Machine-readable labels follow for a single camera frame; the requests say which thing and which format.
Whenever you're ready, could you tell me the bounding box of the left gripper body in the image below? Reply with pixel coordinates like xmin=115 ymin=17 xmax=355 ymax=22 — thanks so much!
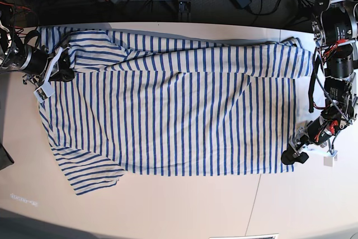
xmin=288 ymin=117 xmax=340 ymax=157

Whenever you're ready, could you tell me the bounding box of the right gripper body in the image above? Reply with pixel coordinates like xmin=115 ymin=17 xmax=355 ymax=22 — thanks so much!
xmin=21 ymin=30 xmax=66 ymax=85

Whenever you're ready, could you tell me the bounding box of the blue white striped T-shirt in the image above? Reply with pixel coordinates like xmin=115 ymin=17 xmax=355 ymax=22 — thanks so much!
xmin=39 ymin=27 xmax=312 ymax=195

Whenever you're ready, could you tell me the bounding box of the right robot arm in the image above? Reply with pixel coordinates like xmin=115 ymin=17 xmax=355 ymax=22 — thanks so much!
xmin=1 ymin=0 xmax=75 ymax=87

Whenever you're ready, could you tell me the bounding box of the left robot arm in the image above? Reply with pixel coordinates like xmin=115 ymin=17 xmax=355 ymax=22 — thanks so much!
xmin=281 ymin=0 xmax=357 ymax=165

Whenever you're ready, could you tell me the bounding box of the dark object at left edge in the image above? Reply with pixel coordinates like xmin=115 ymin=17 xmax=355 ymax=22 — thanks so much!
xmin=0 ymin=144 xmax=15 ymax=170

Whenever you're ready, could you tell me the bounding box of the black tripod stand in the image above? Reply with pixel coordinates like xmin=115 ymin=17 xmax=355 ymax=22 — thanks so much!
xmin=283 ymin=0 xmax=314 ymax=32

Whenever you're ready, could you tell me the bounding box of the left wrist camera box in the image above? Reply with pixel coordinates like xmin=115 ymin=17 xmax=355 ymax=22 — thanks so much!
xmin=323 ymin=156 xmax=336 ymax=167

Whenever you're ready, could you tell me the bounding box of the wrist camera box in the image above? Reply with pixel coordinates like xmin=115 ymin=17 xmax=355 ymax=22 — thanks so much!
xmin=323 ymin=156 xmax=336 ymax=167
xmin=34 ymin=82 xmax=55 ymax=103

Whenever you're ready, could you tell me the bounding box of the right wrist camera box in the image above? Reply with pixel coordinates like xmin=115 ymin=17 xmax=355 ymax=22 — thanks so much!
xmin=34 ymin=82 xmax=55 ymax=103

